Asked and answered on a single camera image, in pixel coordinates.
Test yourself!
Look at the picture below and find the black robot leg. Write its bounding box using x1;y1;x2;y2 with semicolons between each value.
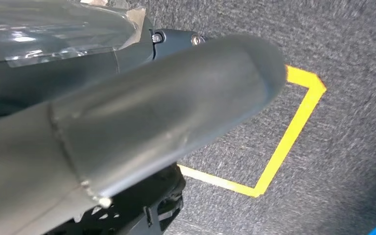
45;161;188;235

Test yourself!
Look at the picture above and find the yellow floor tape square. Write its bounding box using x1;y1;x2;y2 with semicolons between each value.
177;64;328;199

